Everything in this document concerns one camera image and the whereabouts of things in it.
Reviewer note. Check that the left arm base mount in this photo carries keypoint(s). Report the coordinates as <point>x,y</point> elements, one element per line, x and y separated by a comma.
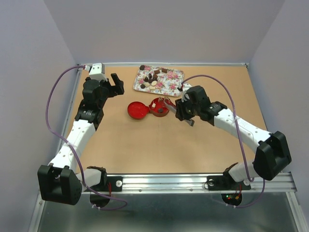
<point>97,179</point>

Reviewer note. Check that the floral rectangular tray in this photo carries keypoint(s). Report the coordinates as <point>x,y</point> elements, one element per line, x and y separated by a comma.
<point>167,83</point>

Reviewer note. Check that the red round tin box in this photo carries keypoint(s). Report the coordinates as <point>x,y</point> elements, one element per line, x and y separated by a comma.
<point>158,108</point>

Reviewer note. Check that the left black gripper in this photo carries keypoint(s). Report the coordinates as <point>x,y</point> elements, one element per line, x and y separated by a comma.
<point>115,90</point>

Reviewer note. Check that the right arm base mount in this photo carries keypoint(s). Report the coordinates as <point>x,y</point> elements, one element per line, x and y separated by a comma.
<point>231,190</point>

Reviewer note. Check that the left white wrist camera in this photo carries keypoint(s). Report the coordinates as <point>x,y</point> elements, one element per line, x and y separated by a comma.
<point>97,72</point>

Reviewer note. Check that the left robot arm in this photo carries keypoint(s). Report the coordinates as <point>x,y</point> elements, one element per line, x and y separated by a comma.
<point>58,181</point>

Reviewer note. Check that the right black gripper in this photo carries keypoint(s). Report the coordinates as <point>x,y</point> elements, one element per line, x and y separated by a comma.
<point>180,114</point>

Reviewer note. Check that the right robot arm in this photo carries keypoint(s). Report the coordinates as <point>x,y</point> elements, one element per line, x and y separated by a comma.
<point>271,150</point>

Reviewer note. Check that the aluminium mounting rail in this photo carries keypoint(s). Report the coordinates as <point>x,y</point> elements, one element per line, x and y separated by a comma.
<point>189,183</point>

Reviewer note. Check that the red tin lid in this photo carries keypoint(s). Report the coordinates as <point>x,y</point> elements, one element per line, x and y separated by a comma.
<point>137,110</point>

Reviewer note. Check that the metal serving tongs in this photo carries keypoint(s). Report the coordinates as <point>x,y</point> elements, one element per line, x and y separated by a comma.
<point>167,103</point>

